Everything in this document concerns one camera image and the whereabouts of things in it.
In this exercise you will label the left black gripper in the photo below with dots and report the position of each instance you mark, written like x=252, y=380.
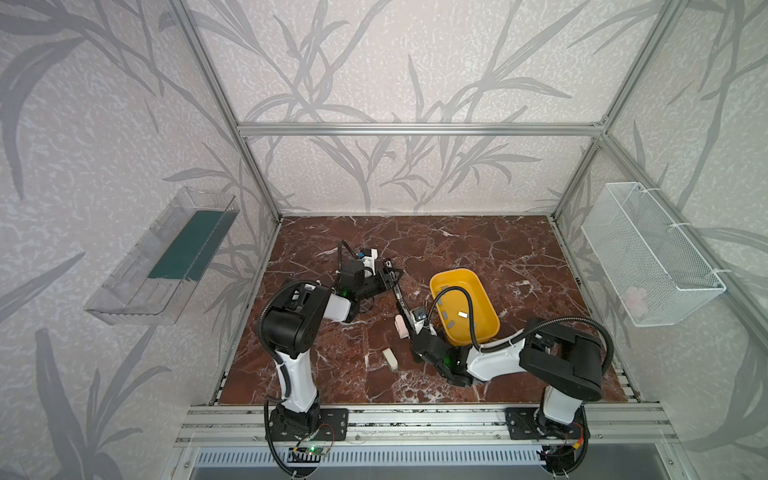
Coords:
x=384, y=274

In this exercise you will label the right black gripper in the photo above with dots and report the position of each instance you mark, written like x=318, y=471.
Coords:
x=421, y=336

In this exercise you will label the yellow plastic tray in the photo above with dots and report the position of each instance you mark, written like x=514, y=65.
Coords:
x=486, y=321

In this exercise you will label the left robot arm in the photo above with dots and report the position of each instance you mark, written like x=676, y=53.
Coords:
x=290, y=322

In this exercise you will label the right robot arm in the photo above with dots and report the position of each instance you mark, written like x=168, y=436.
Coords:
x=569, y=354

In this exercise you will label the staple strips in tray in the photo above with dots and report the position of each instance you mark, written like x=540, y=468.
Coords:
x=454, y=308

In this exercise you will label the green circuit board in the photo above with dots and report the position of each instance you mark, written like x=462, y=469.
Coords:
x=309, y=454

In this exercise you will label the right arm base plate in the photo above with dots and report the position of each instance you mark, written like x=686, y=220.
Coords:
x=521, y=424

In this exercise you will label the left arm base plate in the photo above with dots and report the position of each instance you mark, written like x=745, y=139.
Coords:
x=325, y=424

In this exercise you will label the aluminium front rail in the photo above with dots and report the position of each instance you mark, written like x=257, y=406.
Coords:
x=428, y=424

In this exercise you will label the clear plastic wall shelf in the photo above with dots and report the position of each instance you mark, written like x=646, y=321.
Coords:
x=152, y=285

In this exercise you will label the white wire basket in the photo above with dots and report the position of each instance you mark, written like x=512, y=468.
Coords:
x=658, y=274

